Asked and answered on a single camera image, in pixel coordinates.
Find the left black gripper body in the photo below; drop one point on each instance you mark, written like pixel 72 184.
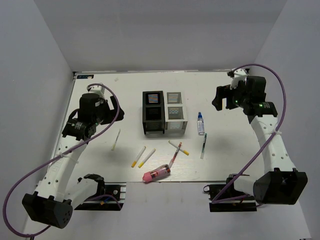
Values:
pixel 104 114

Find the left corner label sticker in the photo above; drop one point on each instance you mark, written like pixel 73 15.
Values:
pixel 85 76

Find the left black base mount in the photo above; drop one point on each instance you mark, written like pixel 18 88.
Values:
pixel 112 202

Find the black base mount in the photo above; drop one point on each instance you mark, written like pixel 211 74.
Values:
pixel 112 202
pixel 236 201

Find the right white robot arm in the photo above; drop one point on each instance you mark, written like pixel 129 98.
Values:
pixel 281 182

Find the red pen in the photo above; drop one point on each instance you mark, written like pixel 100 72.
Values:
pixel 174 156

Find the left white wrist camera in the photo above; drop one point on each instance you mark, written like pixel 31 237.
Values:
pixel 97 89

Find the small blue spray bottle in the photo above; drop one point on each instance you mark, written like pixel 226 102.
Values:
pixel 200 124

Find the white yellow marker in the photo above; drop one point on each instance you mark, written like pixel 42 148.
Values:
pixel 138 157
pixel 146 158
pixel 116 139
pixel 177 147

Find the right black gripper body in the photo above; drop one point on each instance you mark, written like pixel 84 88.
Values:
pixel 236 97

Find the white slatted organizer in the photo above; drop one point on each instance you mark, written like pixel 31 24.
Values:
pixel 176 118

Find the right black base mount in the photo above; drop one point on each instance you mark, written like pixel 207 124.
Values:
pixel 236 201

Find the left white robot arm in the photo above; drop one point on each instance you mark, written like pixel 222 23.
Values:
pixel 52 203

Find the black slatted organizer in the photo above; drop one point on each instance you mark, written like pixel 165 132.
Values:
pixel 153 112

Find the green capped pen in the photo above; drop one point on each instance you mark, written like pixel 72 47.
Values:
pixel 203 147

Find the pink pencil case tube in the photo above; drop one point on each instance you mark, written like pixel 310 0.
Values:
pixel 157 174

